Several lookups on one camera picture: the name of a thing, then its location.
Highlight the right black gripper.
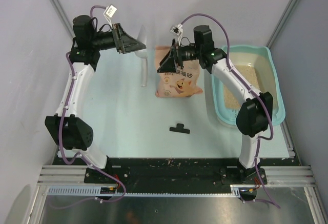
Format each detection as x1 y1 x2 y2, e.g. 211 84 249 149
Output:
158 39 202 73

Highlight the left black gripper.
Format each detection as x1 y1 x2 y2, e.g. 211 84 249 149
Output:
91 24 146 54

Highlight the clear plastic scoop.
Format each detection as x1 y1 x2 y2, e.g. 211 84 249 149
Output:
135 25 148 87

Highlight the orange cat litter bag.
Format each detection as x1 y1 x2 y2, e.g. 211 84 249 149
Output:
155 60 203 98

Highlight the black bag clip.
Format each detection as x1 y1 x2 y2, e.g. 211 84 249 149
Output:
169 123 190 134

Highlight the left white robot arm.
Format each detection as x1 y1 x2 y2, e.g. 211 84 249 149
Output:
45 15 146 183

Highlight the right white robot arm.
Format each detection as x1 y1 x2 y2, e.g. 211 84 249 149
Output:
157 25 274 184

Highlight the tan cat litter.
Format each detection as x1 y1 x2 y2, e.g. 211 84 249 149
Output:
221 52 280 111

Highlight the teal litter box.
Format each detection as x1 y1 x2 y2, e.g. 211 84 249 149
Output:
212 45 285 128

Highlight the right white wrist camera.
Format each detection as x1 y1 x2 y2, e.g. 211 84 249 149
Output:
170 24 183 45

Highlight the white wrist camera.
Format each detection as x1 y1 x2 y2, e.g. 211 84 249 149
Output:
170 24 183 45
103 4 117 26

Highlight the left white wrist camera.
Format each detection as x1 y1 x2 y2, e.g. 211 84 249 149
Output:
103 4 117 26

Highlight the left aluminium corner post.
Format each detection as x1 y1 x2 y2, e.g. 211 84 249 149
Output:
49 0 75 52

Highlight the aluminium corner post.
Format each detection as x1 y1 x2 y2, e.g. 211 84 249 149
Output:
266 0 301 49
49 0 75 52

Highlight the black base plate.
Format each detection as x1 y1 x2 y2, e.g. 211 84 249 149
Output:
52 157 300 186

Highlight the right aluminium corner post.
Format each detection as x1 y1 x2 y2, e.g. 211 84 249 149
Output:
266 0 301 49

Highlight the white slotted cable duct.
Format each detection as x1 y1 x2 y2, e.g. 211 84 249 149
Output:
46 185 257 197

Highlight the aluminium frame rail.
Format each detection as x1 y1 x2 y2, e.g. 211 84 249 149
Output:
37 129 328 224

